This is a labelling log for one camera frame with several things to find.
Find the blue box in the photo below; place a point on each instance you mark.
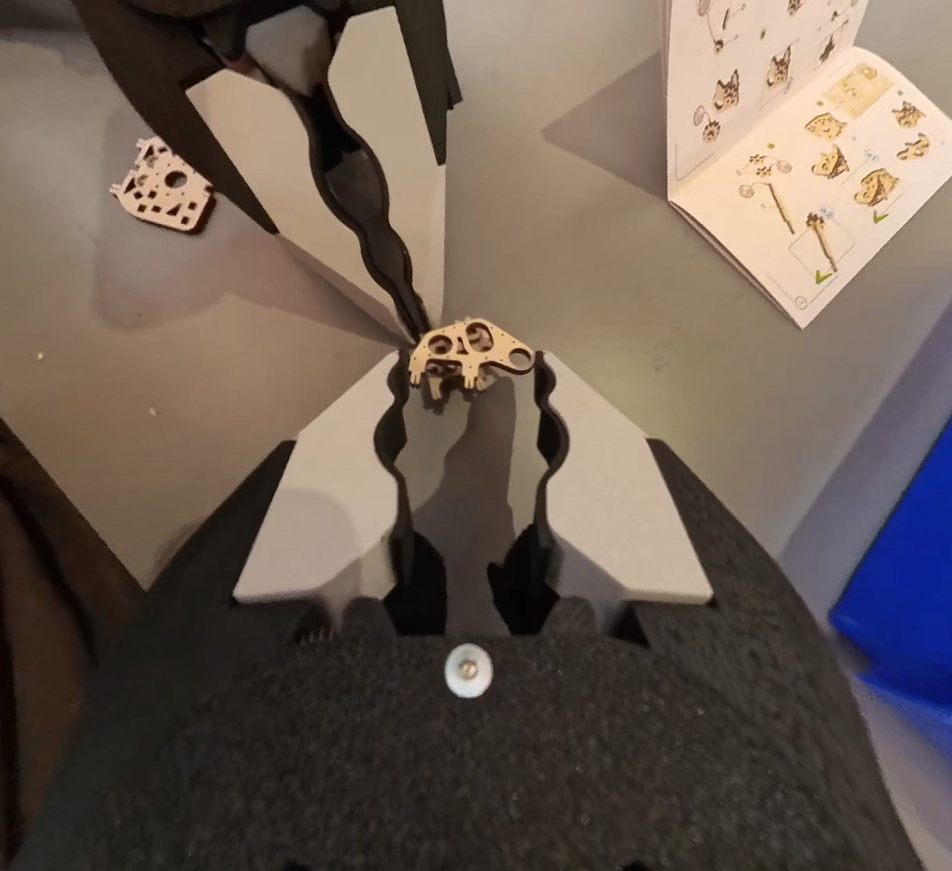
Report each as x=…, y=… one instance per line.
x=904, y=588

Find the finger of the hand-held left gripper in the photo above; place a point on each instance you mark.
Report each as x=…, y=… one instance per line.
x=260, y=142
x=394, y=112

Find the flat perforated wooden model plate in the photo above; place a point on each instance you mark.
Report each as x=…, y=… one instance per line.
x=167, y=187

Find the small wooden model assembly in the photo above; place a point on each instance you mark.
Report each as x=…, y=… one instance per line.
x=454, y=354

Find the white instruction booklet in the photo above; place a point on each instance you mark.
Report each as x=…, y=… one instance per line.
x=773, y=83

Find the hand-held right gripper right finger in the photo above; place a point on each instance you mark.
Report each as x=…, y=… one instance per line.
x=617, y=506

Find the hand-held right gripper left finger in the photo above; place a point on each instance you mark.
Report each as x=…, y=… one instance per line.
x=327, y=499

